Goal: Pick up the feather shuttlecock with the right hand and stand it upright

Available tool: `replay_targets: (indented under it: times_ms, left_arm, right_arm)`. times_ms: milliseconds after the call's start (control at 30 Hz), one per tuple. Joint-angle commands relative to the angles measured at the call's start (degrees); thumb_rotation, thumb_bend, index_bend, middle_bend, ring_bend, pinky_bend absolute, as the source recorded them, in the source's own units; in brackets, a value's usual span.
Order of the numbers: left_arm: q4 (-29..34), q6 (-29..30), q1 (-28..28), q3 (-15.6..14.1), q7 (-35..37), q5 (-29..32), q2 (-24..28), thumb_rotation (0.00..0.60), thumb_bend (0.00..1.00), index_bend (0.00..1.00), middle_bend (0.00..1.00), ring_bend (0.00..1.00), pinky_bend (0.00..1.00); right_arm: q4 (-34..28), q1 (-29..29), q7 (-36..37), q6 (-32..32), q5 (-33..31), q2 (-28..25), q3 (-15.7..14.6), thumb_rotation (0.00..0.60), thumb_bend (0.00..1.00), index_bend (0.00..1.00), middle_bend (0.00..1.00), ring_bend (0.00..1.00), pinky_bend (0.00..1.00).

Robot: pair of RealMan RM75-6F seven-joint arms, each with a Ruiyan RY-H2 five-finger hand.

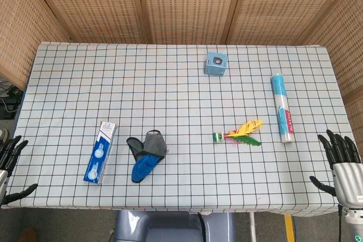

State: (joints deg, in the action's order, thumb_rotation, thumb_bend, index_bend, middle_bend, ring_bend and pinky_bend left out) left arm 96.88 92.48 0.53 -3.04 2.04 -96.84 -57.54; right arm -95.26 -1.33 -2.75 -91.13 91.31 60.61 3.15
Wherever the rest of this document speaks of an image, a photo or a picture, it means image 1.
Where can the small light blue box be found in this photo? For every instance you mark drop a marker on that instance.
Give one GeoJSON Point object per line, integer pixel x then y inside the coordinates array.
{"type": "Point", "coordinates": [215, 64]}

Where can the woven bamboo folding screen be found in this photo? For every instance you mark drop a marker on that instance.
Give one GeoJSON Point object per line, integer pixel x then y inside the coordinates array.
{"type": "Point", "coordinates": [181, 4]}

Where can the blue grey glove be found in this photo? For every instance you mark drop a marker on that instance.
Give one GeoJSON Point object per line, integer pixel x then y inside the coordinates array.
{"type": "Point", "coordinates": [147, 154]}

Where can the blue white plastic wrap roll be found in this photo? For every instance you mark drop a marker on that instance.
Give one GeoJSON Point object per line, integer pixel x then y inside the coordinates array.
{"type": "Point", "coordinates": [282, 108]}

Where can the checkered white tablecloth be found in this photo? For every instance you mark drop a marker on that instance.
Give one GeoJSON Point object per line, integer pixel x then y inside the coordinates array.
{"type": "Point", "coordinates": [175, 128]}

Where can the blue white toothpaste box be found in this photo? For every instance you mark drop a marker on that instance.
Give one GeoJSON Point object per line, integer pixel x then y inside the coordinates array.
{"type": "Point", "coordinates": [100, 152]}

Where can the feather shuttlecock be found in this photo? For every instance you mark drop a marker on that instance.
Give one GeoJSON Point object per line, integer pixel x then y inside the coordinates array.
{"type": "Point", "coordinates": [241, 135]}

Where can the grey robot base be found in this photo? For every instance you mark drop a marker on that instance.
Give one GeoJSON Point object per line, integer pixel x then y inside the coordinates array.
{"type": "Point", "coordinates": [174, 226]}

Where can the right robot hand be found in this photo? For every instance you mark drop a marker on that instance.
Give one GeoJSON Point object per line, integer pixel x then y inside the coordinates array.
{"type": "Point", "coordinates": [344, 175]}

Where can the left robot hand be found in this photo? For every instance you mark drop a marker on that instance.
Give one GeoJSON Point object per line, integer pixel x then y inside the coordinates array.
{"type": "Point", "coordinates": [8, 151]}

